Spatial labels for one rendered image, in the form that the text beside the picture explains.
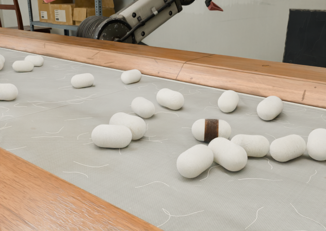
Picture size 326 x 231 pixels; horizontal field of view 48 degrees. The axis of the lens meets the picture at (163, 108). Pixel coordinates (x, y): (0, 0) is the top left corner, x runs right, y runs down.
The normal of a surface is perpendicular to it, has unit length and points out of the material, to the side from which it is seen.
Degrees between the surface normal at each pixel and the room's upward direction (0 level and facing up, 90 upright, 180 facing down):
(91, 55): 45
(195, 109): 0
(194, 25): 91
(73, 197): 0
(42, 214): 0
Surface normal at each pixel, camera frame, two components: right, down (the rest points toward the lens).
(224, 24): -0.68, 0.23
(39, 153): 0.00, -0.95
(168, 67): -0.44, -0.50
